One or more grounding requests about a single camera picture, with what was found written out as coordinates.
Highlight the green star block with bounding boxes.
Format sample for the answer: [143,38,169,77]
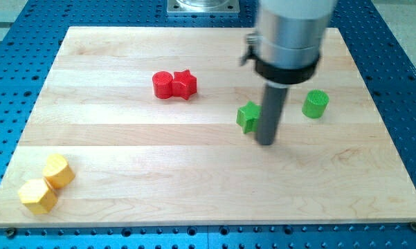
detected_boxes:
[236,101,261,133]

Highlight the light wooden board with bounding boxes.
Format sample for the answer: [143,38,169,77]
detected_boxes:
[0,26,416,228]

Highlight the yellow hexagon block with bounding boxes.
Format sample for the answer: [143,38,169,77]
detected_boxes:
[17,178,58,214]

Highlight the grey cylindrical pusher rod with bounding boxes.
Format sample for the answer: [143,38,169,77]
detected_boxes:
[255,84,289,145]

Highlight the green cylinder block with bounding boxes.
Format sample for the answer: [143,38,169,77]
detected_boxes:
[302,89,329,118]

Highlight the yellow heart block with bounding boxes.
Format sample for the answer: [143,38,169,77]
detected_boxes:
[42,154,75,189]

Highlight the red star block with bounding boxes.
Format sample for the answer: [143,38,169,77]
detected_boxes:
[172,70,197,100]

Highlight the red cylinder block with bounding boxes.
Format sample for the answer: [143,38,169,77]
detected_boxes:
[152,71,173,99]

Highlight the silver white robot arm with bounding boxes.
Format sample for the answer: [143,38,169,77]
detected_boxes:
[241,0,337,145]

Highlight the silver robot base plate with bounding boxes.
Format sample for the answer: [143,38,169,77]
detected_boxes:
[167,0,240,14]

